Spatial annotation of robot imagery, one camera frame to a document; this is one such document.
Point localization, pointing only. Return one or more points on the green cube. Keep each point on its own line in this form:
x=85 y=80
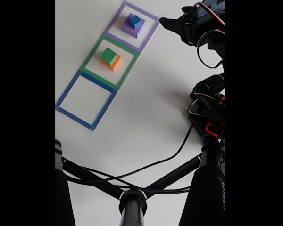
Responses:
x=107 y=55

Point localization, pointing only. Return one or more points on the blue square frame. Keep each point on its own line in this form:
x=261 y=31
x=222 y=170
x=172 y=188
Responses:
x=66 y=103

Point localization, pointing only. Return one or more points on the purple square frame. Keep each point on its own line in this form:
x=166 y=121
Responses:
x=113 y=23

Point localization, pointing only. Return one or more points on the small blue cube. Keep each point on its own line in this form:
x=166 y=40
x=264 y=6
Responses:
x=134 y=21

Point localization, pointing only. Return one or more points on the red clamp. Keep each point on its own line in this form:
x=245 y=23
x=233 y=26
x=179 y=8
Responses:
x=208 y=128

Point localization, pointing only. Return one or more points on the green square frame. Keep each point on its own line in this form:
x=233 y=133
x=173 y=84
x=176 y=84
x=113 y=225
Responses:
x=89 y=60

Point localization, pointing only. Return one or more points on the orange block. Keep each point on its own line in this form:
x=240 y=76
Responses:
x=116 y=64

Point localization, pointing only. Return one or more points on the black tripod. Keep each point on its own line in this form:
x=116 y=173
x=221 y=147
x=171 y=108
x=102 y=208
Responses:
x=207 y=188

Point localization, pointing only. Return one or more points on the large purple block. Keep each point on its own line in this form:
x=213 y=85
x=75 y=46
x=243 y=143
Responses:
x=127 y=28

